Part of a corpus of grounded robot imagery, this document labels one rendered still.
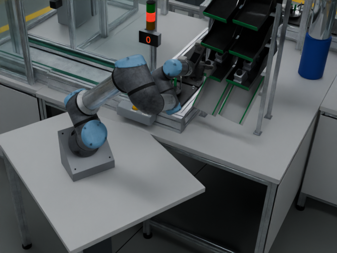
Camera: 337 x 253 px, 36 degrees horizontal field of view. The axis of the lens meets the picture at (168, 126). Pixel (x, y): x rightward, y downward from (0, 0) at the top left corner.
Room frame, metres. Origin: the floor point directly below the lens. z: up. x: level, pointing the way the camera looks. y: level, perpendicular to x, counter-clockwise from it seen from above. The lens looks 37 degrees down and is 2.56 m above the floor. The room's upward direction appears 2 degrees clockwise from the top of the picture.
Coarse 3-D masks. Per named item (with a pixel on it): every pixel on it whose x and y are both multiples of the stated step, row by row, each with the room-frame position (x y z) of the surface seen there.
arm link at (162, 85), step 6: (162, 66) 2.04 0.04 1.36; (150, 72) 2.06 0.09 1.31; (156, 72) 2.03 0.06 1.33; (162, 72) 2.01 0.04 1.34; (156, 78) 2.01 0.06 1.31; (162, 78) 2.00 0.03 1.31; (156, 84) 2.00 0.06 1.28; (162, 84) 1.99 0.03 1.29; (168, 84) 2.00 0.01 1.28; (162, 90) 1.98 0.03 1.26
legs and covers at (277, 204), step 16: (48, 112) 2.52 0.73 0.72; (64, 112) 2.72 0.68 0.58; (304, 144) 2.31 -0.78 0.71; (208, 160) 2.03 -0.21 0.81; (304, 160) 2.46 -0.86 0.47; (288, 176) 2.05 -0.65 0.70; (272, 192) 1.86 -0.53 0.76; (288, 192) 2.17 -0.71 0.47; (272, 208) 1.87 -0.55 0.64; (288, 208) 2.30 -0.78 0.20; (144, 224) 2.20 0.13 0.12; (160, 224) 2.15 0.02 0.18; (272, 224) 1.91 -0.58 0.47; (192, 240) 2.05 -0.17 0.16; (208, 240) 2.03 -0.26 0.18; (272, 240) 2.02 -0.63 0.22
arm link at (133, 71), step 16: (128, 64) 1.70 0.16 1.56; (144, 64) 1.72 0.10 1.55; (112, 80) 1.72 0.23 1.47; (128, 80) 1.67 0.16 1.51; (144, 80) 1.66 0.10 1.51; (80, 96) 1.85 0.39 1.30; (96, 96) 1.78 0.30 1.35; (112, 96) 1.75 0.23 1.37; (128, 96) 1.66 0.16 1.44; (80, 112) 1.82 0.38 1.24; (96, 112) 1.84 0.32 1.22
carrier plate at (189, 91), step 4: (184, 84) 2.50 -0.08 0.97; (184, 88) 2.45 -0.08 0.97; (188, 88) 2.46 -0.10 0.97; (192, 88) 2.46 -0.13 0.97; (196, 88) 2.46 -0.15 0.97; (184, 92) 2.41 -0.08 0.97; (188, 92) 2.41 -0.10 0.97; (192, 92) 2.42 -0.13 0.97; (180, 96) 2.37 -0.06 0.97; (184, 96) 2.37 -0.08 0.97; (188, 96) 2.37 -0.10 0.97; (180, 100) 2.33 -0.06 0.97; (184, 100) 2.33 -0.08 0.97
